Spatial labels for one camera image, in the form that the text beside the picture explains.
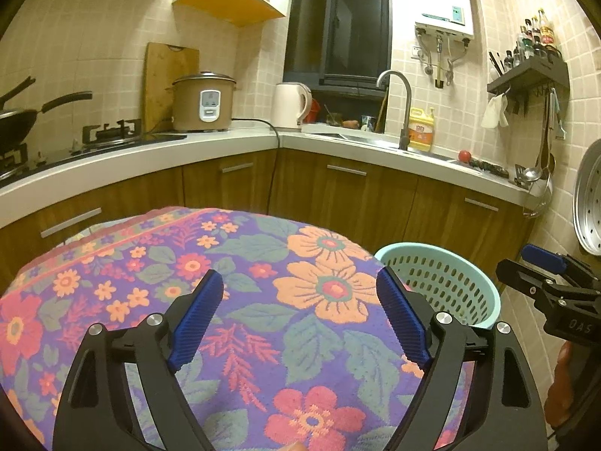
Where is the wooden cutting board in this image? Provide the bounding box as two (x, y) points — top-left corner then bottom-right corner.
(143, 42), (200, 132)

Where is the person's right hand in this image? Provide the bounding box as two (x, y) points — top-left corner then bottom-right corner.
(545, 341), (580, 430)

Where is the wooden kitchen cabinet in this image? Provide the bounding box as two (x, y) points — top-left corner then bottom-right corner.
(0, 148), (536, 292)

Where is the white kitchen countertop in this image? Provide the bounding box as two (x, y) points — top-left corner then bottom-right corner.
(0, 127), (541, 229)

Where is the hanging peeler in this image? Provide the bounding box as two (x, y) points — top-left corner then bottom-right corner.
(549, 88), (567, 140)

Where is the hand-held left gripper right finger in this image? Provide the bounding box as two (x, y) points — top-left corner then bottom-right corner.
(376, 265), (549, 451)

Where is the white electric kettle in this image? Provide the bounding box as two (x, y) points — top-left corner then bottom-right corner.
(273, 82), (313, 131)

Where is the black gas stove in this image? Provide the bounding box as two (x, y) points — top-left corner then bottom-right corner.
(0, 120), (189, 185)

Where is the steel ladle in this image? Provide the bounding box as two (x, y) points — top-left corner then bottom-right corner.
(522, 89), (557, 184)

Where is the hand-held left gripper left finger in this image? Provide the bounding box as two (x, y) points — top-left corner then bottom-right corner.
(51, 269), (225, 451)

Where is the floral printed cloth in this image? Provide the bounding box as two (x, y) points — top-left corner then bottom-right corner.
(0, 207), (475, 451)

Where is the brown rice cooker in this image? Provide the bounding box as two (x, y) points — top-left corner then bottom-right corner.
(165, 72), (238, 133)

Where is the row of seasoning bottles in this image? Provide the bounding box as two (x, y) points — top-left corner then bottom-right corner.
(514, 8), (563, 65)

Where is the round metal steamer tray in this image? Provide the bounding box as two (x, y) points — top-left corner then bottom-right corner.
(573, 139), (601, 257)

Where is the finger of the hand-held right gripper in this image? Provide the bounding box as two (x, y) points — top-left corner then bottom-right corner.
(522, 244), (598, 285)
(495, 258), (564, 311)

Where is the white hanging cloth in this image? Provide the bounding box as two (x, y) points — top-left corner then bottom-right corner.
(481, 94), (510, 129)

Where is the black power cord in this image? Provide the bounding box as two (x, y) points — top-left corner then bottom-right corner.
(230, 119), (281, 217)

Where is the dark kitchen window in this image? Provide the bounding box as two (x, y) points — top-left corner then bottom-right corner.
(283, 0), (393, 100)

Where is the black spatula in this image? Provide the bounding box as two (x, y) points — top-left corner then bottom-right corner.
(0, 75), (36, 110)

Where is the yellow dish soap bottle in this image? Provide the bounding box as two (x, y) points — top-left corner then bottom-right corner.
(408, 107), (435, 153)

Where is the steel kitchen sink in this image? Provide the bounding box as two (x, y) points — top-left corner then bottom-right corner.
(303, 124), (454, 157)

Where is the steel kitchen faucet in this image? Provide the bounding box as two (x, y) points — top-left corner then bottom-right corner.
(376, 70), (414, 151)

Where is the light blue perforated basket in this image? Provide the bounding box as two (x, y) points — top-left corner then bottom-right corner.
(374, 243), (502, 332)

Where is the black wok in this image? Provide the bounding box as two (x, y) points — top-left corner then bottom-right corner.
(0, 91), (93, 146)

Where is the black wall shelf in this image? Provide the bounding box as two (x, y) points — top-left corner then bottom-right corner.
(487, 59), (570, 100)

